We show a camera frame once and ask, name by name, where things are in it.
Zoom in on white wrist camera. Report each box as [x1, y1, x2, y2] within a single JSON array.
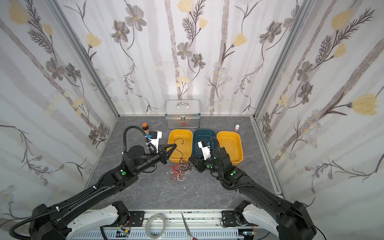
[[146, 131, 163, 154], [198, 140, 211, 160]]

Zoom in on white cable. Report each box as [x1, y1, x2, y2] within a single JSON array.
[[167, 163, 196, 183]]

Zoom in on roll of clear tape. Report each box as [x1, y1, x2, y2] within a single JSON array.
[[145, 214, 167, 240]]

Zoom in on teal plastic bin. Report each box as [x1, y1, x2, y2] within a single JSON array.
[[192, 129, 216, 157]]

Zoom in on yellow plastic bin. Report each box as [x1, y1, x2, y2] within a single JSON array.
[[168, 129, 193, 163], [217, 131, 244, 165]]

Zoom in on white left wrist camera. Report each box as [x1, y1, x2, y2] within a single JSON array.
[[146, 131, 163, 154]]

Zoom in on silver first aid case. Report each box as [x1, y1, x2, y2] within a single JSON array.
[[165, 100, 201, 129]]

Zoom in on red cable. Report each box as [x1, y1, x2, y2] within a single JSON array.
[[169, 163, 193, 181]]

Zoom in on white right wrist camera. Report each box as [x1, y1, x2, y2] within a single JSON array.
[[198, 140, 211, 160]]

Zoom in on scissors with red handle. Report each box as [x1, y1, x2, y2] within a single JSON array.
[[182, 214, 198, 240]]

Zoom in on brown bottle orange cap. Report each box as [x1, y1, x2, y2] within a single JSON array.
[[142, 123, 150, 135]]

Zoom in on left yellow plastic bin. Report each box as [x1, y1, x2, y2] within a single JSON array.
[[168, 129, 193, 163]]

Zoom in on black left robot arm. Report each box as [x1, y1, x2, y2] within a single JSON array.
[[9, 126, 177, 240]]

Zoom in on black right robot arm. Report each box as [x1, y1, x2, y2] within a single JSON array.
[[189, 137, 320, 240]]

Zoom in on aluminium front rail frame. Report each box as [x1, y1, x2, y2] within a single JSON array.
[[56, 208, 313, 240]]

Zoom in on right yellow plastic bin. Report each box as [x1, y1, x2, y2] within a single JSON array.
[[217, 131, 244, 165]]

